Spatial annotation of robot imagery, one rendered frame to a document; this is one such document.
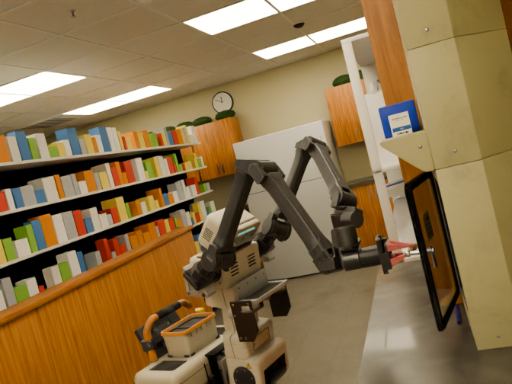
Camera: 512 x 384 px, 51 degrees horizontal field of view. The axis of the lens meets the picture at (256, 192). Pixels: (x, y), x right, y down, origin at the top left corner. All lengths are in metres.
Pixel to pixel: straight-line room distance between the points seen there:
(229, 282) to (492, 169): 1.08
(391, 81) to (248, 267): 0.93
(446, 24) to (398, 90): 0.41
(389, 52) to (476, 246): 0.68
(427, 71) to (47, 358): 2.27
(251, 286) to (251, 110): 5.25
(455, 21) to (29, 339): 2.30
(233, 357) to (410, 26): 1.40
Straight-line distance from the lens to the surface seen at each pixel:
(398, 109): 1.58
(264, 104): 7.18
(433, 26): 1.40
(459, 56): 1.40
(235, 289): 2.06
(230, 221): 1.82
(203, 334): 2.41
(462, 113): 1.39
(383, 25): 1.78
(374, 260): 1.53
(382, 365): 1.51
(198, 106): 7.47
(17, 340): 2.80
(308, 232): 1.61
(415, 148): 1.38
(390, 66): 1.76
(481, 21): 1.49
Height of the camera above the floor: 1.55
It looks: 3 degrees down
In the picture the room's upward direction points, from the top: 14 degrees counter-clockwise
